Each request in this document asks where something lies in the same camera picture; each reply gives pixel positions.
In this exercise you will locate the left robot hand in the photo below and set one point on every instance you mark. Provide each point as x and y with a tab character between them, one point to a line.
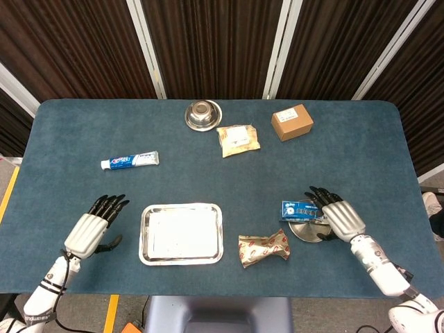
85	234

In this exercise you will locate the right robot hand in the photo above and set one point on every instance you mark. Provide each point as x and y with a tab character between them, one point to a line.
341	220

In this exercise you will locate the blue cookie box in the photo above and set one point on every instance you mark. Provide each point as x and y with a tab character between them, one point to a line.
300	209

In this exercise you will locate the silver red snack bag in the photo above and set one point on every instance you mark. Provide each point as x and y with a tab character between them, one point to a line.
263	248

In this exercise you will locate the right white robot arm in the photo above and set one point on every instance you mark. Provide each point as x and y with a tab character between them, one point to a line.
381	267

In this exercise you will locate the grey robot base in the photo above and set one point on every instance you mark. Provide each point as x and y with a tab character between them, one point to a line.
218	315

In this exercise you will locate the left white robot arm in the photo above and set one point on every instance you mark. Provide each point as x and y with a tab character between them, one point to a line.
45	295

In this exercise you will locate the round steel plate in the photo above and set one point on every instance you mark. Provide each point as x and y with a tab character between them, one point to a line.
308	230

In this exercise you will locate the blue white toothpaste tube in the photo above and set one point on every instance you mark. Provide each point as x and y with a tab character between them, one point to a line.
130	160

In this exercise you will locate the rectangular steel tray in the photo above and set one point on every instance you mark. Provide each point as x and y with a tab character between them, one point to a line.
180	234

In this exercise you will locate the orange floor object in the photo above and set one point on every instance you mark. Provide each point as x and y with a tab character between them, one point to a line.
133	327

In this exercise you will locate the brown cardboard box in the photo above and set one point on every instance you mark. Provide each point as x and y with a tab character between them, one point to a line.
293	123

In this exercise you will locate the yellow snack packet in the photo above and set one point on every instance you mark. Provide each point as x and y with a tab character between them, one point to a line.
238	140

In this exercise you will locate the blue felt table cover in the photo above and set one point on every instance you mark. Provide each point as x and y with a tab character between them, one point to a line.
208	180

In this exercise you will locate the upturned steel bowl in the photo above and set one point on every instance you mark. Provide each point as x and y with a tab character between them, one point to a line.
203	114

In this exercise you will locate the white partition frame post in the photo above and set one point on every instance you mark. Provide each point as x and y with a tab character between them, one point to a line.
17	88
280	48
147	48
393	48

